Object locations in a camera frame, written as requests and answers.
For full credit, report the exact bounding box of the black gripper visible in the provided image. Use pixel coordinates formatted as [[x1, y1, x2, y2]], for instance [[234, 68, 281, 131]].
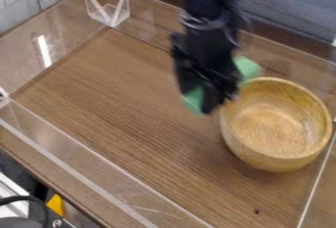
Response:
[[170, 10, 241, 114]]

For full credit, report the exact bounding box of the green rectangular block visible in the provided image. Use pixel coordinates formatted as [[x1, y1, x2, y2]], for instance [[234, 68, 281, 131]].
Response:
[[181, 56, 261, 116]]

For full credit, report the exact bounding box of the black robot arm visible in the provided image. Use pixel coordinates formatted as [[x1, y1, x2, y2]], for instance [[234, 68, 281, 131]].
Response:
[[169, 0, 242, 114]]

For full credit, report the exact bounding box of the brown wooden bowl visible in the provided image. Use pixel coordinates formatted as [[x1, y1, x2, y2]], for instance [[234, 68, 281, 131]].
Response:
[[220, 77, 332, 173]]

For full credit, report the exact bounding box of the yellow tag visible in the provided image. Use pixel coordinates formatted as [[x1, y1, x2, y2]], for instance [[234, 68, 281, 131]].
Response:
[[46, 195, 64, 216]]

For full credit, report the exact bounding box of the clear acrylic corner bracket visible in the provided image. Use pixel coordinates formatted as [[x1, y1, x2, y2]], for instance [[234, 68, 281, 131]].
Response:
[[84, 0, 129, 29]]

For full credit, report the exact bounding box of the clear acrylic tray wall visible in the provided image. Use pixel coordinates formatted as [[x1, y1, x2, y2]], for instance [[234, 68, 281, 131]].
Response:
[[0, 87, 213, 228]]

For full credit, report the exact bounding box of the black cable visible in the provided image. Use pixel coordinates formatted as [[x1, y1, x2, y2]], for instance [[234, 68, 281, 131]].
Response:
[[0, 196, 49, 228]]

